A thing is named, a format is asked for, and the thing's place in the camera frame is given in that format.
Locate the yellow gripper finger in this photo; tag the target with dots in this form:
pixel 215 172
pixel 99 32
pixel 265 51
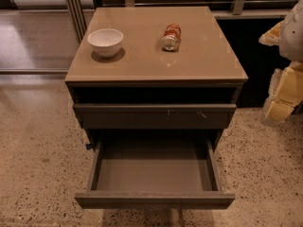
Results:
pixel 271 37
pixel 287 95

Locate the red coke can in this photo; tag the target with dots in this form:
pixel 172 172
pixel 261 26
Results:
pixel 171 38

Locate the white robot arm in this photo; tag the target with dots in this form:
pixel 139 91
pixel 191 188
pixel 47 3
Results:
pixel 291 48

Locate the brown drawer cabinet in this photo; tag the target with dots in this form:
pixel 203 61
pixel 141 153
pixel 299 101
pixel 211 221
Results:
pixel 203 70

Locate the open grey middle drawer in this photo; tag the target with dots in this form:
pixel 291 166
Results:
pixel 163 175

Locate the closed grey top drawer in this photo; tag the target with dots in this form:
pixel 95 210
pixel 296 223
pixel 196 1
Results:
pixel 154 116

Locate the white ceramic bowl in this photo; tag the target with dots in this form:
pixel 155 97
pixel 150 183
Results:
pixel 106 42

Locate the blue tape piece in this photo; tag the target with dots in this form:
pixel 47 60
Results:
pixel 89 146

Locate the metal railing frame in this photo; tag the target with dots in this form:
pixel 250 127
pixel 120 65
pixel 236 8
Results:
pixel 236 17

